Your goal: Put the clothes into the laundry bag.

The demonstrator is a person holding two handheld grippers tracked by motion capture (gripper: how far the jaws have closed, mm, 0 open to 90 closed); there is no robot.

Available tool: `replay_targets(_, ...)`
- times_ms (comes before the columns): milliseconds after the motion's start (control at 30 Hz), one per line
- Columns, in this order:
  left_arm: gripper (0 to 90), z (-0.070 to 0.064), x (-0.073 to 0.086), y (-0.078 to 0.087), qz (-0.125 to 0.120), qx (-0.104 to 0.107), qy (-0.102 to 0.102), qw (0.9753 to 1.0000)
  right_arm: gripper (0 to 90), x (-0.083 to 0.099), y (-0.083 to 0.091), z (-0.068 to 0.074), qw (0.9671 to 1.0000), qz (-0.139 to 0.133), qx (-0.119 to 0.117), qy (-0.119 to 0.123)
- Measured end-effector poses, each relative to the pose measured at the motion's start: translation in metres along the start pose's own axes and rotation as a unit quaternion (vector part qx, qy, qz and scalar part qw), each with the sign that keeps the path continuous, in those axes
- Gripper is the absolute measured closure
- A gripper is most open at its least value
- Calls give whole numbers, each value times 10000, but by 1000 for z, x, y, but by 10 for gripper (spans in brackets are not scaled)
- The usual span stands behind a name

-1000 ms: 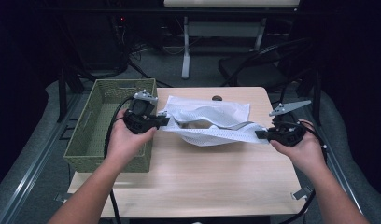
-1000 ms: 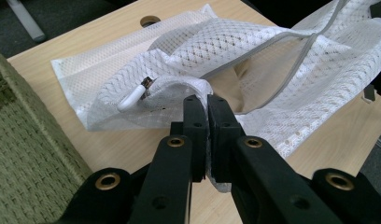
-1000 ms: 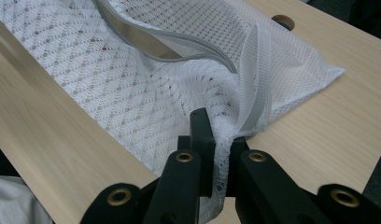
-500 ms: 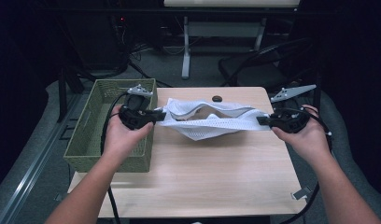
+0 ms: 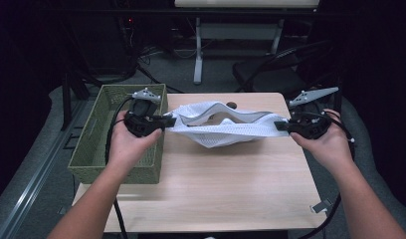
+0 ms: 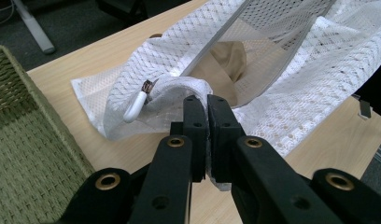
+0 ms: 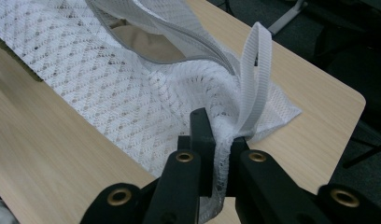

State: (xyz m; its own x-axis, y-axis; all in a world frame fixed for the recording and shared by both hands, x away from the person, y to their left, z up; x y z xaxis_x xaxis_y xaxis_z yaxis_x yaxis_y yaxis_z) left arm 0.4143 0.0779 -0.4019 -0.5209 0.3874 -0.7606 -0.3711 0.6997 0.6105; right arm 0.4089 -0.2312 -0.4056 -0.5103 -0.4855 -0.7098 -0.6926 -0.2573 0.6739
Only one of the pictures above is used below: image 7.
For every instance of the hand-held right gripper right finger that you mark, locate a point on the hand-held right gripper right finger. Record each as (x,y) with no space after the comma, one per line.
(237,146)

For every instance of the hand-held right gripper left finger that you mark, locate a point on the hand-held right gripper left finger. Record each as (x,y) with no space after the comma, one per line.
(202,133)

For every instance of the white mesh laundry bag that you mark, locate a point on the white mesh laundry bag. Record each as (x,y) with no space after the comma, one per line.
(117,93)

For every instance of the black chair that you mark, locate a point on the black chair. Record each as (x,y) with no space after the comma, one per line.
(353,71)

